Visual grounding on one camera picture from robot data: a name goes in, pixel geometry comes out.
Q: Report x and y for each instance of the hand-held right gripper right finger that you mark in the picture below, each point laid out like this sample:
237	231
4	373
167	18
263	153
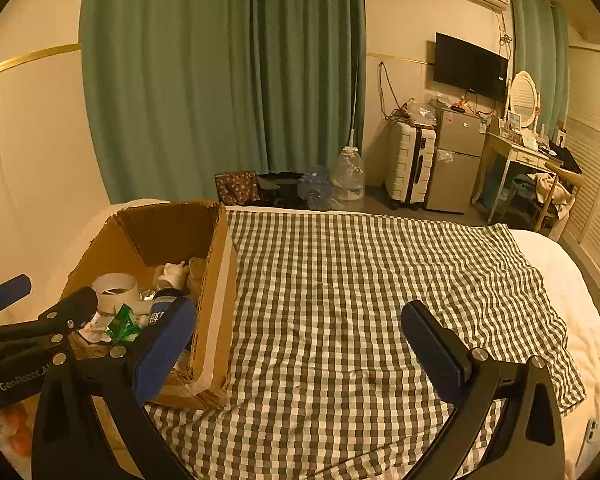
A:
432	352

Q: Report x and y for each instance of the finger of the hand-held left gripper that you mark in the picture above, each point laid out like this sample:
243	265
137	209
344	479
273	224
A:
10	289
75	305

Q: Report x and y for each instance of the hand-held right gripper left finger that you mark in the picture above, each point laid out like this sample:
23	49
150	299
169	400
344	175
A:
162	350

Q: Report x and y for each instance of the red white sachet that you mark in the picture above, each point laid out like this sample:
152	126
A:
91	332

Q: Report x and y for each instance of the clear jar with blue label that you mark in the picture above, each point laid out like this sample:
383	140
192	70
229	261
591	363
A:
156	316

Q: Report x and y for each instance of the green foil wrapper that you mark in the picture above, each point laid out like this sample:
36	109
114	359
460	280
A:
122	326

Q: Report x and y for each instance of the white tape roll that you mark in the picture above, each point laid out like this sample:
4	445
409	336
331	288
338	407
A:
122	300

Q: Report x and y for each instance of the brown cardboard box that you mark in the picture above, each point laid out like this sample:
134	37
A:
215	310

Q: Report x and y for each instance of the white plush hand fan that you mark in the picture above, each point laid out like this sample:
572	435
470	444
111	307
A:
172	275

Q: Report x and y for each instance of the orange patterned cloth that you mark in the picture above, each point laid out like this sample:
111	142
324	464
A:
15	420

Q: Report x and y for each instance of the grey white checked cloth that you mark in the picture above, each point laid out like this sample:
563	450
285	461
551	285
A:
355	310

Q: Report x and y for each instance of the white phone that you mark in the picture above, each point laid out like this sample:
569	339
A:
591	432

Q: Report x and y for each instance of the brown patterned bag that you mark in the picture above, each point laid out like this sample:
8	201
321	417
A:
237	187

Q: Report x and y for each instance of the white suitcase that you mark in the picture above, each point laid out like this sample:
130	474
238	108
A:
407	165

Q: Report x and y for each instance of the clear water jug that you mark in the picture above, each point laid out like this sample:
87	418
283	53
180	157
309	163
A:
347	180

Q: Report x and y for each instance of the grey small fridge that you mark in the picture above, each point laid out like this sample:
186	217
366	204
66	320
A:
455	160

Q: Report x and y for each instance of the black bag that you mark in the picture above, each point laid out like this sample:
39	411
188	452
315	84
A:
282	192

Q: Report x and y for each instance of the pale clothes on chair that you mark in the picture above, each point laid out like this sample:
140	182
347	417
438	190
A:
550	187

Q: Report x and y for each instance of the crushed blue plastic bottle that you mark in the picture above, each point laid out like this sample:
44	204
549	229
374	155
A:
315	187

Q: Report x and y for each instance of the cream dressing table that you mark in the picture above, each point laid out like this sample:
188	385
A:
505	152

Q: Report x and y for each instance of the wooden chair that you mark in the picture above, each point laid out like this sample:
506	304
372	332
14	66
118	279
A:
572	175

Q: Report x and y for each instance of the black garment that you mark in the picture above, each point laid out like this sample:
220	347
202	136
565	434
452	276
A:
565	157

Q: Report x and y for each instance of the clear plastic bags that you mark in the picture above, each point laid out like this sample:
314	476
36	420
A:
422	112

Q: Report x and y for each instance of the white louvred wardrobe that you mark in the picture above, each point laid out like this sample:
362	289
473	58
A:
595	160

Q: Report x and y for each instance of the white pole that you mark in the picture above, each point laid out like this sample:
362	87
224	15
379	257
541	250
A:
355	110

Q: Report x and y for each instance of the wide green curtain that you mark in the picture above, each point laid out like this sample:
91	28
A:
205	85

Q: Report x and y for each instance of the white oval mirror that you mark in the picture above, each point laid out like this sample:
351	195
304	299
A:
524	100

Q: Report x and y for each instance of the narrow green curtain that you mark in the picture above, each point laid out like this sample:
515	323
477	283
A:
530	35

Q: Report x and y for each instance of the small picture frame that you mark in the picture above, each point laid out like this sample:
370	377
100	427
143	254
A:
560	137

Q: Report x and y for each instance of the black wall television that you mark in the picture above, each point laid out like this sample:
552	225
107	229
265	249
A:
470	67

